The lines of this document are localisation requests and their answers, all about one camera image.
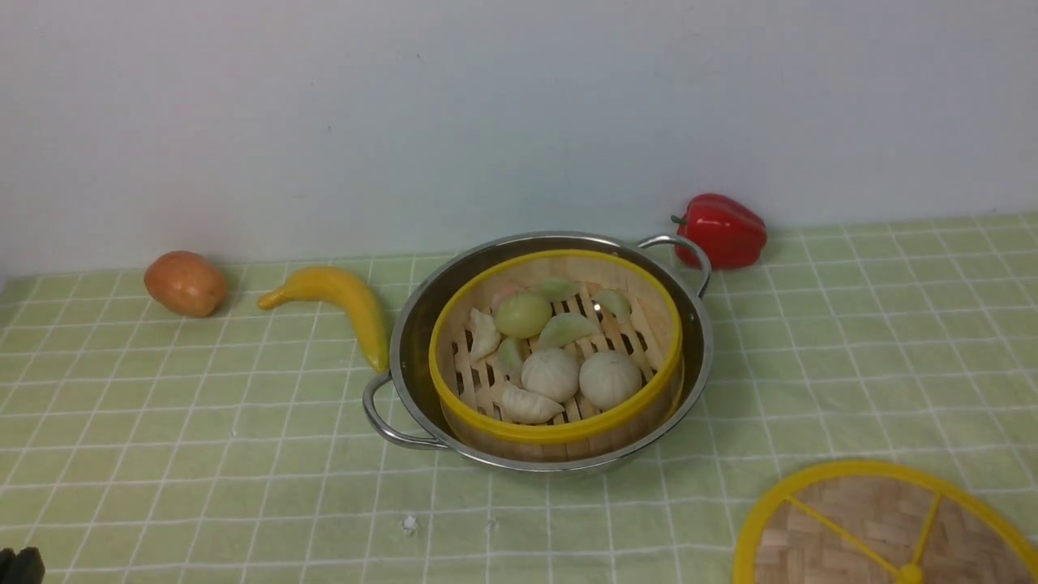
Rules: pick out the green round bun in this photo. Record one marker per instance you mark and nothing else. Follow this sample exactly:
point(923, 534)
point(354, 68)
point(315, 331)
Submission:
point(522, 315)

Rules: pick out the yellow-rimmed bamboo steamer basket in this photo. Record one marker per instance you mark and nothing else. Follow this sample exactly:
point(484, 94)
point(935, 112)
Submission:
point(559, 422)

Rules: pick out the pale green dumpling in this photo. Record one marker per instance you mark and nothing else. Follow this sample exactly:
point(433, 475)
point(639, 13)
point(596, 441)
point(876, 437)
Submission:
point(565, 328)

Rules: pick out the green checkered tablecloth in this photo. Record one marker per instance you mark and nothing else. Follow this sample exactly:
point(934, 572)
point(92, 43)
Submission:
point(142, 448)

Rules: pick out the brown potato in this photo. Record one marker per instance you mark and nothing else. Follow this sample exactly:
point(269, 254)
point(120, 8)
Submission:
point(186, 284)

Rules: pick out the yellow banana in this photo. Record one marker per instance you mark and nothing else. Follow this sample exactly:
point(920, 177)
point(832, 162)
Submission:
point(329, 284)

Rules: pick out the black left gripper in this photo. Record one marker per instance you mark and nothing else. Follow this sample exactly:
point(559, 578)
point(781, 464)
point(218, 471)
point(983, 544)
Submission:
point(21, 567)

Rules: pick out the yellow woven bamboo steamer lid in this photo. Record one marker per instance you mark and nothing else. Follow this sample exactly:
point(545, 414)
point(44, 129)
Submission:
point(877, 522)

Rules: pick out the white round bun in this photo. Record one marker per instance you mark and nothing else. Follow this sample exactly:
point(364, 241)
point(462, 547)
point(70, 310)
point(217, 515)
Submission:
point(609, 378)
point(552, 373)

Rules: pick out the white folded dumpling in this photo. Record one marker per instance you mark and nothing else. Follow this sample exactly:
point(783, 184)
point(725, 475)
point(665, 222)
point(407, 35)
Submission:
point(527, 407)

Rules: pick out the stainless steel pot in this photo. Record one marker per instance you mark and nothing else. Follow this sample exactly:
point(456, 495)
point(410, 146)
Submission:
point(413, 341)

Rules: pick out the red bell pepper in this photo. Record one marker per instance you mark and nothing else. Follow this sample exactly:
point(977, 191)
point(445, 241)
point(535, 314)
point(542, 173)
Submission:
point(732, 236)

